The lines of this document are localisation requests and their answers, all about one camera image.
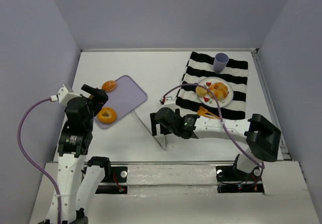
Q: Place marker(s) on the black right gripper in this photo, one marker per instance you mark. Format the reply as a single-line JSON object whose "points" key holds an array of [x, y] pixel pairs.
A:
{"points": [[156, 121]]}

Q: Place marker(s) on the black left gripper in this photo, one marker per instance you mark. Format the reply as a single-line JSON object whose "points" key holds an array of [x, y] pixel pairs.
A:
{"points": [[98, 96]]}

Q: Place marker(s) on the metal serving tongs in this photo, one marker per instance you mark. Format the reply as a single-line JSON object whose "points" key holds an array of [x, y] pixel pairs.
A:
{"points": [[154, 130]]}

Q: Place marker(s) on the small round bun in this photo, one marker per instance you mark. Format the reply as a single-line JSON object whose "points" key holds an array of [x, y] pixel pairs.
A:
{"points": [[201, 91]]}

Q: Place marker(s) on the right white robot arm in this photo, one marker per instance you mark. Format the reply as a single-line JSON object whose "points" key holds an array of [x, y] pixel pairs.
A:
{"points": [[256, 138]]}

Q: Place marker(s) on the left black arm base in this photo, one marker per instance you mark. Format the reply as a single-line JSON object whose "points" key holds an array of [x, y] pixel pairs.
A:
{"points": [[110, 176]]}

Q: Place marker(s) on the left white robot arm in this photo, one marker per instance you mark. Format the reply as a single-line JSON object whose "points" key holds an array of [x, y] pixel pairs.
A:
{"points": [[77, 180]]}

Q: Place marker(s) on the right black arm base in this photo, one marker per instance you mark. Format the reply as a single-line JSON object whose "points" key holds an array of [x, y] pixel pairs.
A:
{"points": [[231, 180]]}

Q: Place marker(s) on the orange sesame bun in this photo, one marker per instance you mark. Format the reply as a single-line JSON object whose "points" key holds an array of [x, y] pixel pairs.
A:
{"points": [[109, 86]]}

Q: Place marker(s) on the lavender plastic tray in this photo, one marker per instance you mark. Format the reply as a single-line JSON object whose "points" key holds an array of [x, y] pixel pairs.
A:
{"points": [[127, 96]]}

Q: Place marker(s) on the orange plastic spoon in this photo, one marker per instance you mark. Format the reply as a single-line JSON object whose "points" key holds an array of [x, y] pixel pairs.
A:
{"points": [[203, 113]]}

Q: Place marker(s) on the orange plastic fork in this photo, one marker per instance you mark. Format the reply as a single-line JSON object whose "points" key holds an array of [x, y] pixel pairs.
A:
{"points": [[208, 112]]}

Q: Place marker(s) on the white plate fruit pattern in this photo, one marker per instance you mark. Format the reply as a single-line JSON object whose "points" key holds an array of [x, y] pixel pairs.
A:
{"points": [[220, 89]]}

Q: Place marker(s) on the black white striped cloth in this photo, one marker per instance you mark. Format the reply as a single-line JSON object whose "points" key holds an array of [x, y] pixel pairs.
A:
{"points": [[199, 67]]}

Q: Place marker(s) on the lavender plastic cup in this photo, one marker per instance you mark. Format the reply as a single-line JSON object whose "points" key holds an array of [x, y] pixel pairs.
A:
{"points": [[220, 62]]}

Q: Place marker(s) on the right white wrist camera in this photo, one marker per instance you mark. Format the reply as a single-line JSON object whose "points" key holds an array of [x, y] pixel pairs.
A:
{"points": [[168, 102]]}

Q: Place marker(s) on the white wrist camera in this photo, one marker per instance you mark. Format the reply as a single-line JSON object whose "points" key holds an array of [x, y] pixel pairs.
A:
{"points": [[64, 94], [168, 102]]}

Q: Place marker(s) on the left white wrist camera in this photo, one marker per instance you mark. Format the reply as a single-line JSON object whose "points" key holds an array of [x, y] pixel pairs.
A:
{"points": [[64, 94]]}

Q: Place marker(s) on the orange ring bagel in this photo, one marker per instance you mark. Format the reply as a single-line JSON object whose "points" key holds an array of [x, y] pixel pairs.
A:
{"points": [[107, 115]]}

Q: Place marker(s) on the metal front rail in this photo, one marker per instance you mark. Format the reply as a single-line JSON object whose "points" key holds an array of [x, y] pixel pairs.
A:
{"points": [[170, 162]]}

